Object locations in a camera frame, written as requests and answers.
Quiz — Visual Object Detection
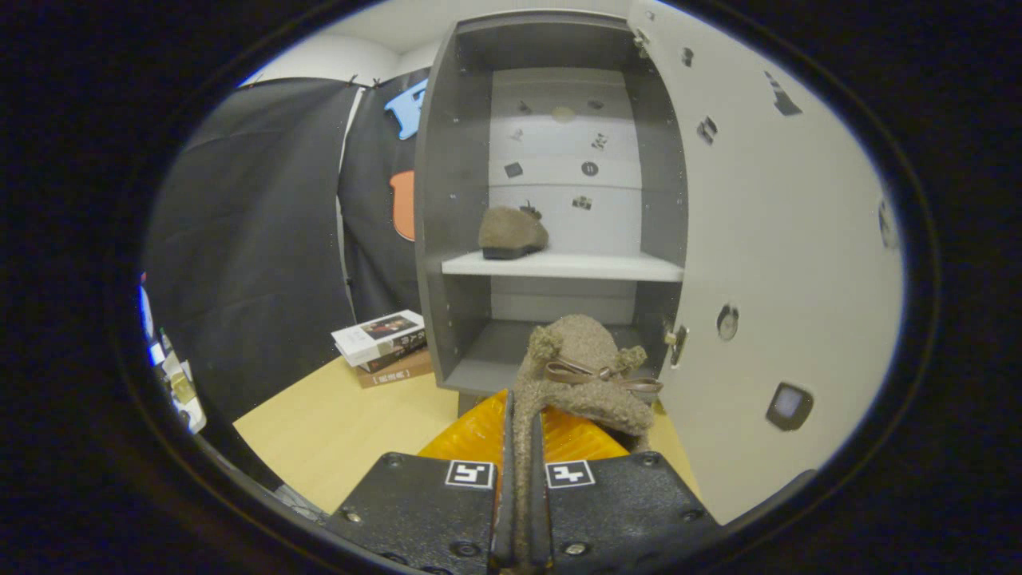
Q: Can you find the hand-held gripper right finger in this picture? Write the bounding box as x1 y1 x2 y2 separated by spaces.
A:
527 406 723 575

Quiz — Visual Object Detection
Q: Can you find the beige shoe cabinet door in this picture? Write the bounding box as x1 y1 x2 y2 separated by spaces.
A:
627 0 907 526

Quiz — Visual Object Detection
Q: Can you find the brown book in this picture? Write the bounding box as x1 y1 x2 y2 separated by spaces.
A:
355 350 434 390

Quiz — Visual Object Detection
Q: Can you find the grey shoe cabinet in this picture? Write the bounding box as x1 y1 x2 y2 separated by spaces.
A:
414 10 689 400

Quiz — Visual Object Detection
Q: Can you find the black backdrop cloth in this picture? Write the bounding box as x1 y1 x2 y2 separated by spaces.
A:
144 68 436 424

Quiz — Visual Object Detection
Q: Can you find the brown fluffy shoe with bow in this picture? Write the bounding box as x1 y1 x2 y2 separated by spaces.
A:
511 314 665 572

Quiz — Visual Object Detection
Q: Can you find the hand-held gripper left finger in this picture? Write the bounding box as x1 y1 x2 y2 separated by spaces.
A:
323 389 516 575

